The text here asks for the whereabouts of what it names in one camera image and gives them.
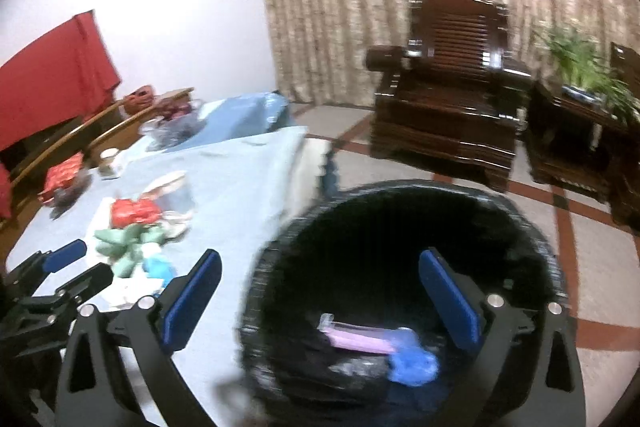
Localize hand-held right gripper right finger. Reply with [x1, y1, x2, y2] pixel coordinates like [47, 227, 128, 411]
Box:
[418, 247, 587, 427]

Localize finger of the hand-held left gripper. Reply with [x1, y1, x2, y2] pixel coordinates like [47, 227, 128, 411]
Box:
[20, 263, 116, 310]
[5, 239, 88, 289]

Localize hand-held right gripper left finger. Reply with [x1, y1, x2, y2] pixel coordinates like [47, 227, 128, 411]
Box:
[54, 248, 223, 427]

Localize green rubber glove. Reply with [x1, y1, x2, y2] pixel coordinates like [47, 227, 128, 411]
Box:
[94, 224, 166, 279]

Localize orange foam net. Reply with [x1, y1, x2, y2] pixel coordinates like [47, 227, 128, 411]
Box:
[110, 198, 161, 228]

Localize black trash bin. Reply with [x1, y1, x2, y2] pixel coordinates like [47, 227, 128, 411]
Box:
[239, 180, 571, 427]

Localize white crumpled paper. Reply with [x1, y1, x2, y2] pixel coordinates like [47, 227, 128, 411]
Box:
[95, 277, 163, 313]

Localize small blue plastic piece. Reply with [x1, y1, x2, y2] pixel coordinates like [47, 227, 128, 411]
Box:
[142, 254, 177, 290]

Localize crumpled blue plastic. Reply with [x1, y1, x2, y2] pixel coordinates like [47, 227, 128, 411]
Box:
[387, 329, 441, 388]

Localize red patterned packet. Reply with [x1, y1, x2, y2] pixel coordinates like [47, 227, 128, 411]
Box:
[39, 152, 85, 203]

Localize pink flat wrapper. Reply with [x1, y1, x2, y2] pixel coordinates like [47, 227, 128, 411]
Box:
[320, 314, 416, 355]

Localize light blue tablecloth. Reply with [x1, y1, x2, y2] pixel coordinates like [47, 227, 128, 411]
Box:
[5, 127, 341, 427]

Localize white tissue box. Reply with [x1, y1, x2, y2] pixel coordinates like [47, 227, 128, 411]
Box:
[97, 148, 126, 180]

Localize white and blue paper cup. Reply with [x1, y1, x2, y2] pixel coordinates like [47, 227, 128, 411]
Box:
[144, 172, 196, 226]

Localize black plastic bag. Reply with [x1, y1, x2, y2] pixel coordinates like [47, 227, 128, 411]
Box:
[270, 337, 396, 408]

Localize glass fruit bowl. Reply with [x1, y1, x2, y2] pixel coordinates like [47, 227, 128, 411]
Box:
[139, 100, 206, 153]

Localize orange pumpkin basket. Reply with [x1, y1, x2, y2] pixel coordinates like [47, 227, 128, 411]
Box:
[121, 84, 157, 113]

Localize red cloth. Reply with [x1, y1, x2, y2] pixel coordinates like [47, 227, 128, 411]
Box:
[0, 10, 122, 219]

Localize large dark red apple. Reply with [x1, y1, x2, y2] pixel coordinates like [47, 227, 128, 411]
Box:
[157, 97, 193, 120]

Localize blue plastic sheet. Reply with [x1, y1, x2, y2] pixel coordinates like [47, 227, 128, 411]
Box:
[170, 91, 298, 153]

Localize dark wooden armchair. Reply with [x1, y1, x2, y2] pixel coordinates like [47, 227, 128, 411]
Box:
[364, 0, 535, 194]
[605, 41, 640, 233]

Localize dark wooden side table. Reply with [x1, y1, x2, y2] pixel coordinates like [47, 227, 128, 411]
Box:
[525, 77, 626, 203]

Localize green potted plant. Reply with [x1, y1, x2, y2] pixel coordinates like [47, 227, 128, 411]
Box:
[532, 22, 640, 123]

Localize curved wooden bench frame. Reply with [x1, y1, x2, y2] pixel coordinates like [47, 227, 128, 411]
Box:
[0, 87, 196, 258]

